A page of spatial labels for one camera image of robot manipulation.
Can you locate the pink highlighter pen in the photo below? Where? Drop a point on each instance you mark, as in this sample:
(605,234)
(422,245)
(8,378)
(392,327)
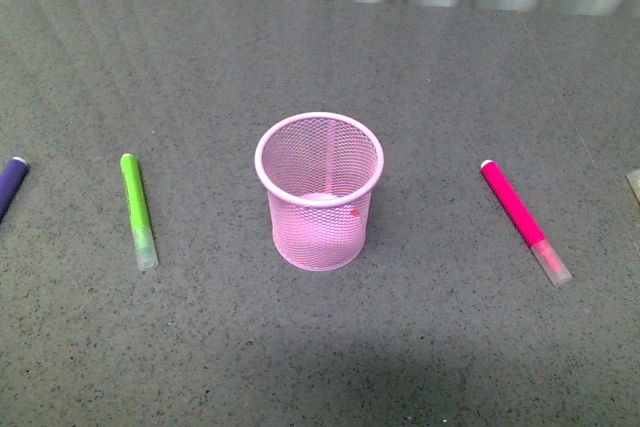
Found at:
(525,223)

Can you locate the purple highlighter pen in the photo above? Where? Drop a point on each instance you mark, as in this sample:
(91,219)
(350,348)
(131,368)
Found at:
(11,179)

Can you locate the pink mesh pen cup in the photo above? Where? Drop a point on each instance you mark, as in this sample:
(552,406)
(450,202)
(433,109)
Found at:
(319,170)

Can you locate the green highlighter pen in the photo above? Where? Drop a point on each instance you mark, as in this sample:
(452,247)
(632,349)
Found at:
(144,246)

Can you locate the yellow highlighter pen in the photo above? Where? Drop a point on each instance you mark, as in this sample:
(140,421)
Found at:
(633,179)

